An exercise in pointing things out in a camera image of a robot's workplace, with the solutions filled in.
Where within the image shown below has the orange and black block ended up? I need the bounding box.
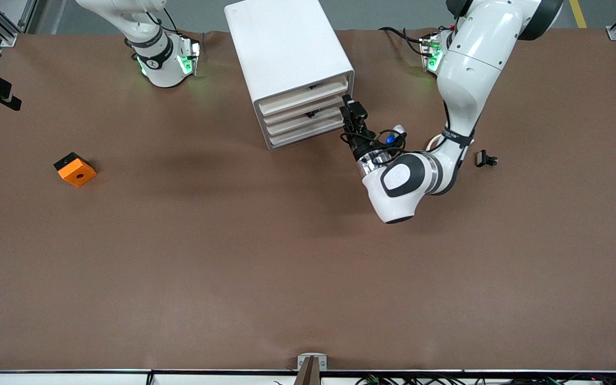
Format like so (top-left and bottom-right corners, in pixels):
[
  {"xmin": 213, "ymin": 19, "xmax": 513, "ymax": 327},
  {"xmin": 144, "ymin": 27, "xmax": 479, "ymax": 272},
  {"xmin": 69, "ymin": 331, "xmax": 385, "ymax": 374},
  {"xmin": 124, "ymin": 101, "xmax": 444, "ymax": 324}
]
[{"xmin": 53, "ymin": 152, "xmax": 97, "ymax": 188}]

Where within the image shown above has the brown table cover mat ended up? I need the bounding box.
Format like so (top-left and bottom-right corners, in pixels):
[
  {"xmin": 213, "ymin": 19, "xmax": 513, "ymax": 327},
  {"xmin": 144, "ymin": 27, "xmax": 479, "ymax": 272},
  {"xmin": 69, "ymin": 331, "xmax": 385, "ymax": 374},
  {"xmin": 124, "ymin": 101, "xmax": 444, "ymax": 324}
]
[{"xmin": 0, "ymin": 28, "xmax": 616, "ymax": 372}]

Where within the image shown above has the black base power cable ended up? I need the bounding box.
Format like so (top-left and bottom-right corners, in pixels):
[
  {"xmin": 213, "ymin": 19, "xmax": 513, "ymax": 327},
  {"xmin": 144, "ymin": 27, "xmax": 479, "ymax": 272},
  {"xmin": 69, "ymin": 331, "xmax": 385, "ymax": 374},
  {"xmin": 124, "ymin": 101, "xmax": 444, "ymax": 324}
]
[{"xmin": 379, "ymin": 26, "xmax": 427, "ymax": 57}]

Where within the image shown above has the grey metal bracket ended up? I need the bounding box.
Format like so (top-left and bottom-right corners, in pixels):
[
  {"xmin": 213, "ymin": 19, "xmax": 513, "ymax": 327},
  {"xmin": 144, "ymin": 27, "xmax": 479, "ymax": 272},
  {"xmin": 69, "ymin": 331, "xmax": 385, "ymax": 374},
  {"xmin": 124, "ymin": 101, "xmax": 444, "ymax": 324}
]
[{"xmin": 297, "ymin": 353, "xmax": 328, "ymax": 371}]

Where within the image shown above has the bundle of black cables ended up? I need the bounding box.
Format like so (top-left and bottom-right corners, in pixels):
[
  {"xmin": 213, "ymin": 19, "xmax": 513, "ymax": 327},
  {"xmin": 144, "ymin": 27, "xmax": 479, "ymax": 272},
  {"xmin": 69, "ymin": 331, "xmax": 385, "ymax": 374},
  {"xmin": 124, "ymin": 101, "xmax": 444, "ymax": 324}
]
[{"xmin": 355, "ymin": 374, "xmax": 616, "ymax": 385}]

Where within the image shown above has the white table edge rail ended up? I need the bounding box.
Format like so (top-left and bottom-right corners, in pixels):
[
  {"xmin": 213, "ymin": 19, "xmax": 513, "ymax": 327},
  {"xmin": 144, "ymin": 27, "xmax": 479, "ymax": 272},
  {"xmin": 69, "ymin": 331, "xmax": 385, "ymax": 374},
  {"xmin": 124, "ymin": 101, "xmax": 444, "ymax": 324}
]
[{"xmin": 0, "ymin": 369, "xmax": 616, "ymax": 385}]

